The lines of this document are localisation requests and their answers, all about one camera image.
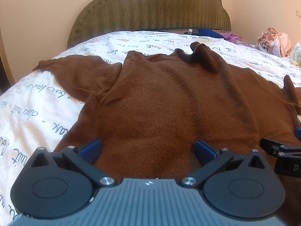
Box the brown knit sweater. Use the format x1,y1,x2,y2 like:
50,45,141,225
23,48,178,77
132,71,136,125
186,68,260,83
37,42,300,225

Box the pink clothes pile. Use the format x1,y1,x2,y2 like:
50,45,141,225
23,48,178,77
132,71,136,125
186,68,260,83
257,27,291,58

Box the white script-print bedspread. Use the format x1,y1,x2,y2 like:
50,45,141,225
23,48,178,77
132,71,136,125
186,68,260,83
0,30,301,226

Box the purple garment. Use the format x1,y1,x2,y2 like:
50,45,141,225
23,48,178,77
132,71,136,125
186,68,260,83
220,32,242,44

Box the dark blue garment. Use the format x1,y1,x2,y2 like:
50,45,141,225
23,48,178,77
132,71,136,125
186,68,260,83
184,28,225,39

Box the olive green upholstered headboard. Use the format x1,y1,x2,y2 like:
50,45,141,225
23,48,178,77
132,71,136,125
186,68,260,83
67,0,231,48

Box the white wall switch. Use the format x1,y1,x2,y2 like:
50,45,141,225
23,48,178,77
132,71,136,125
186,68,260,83
296,9,301,18

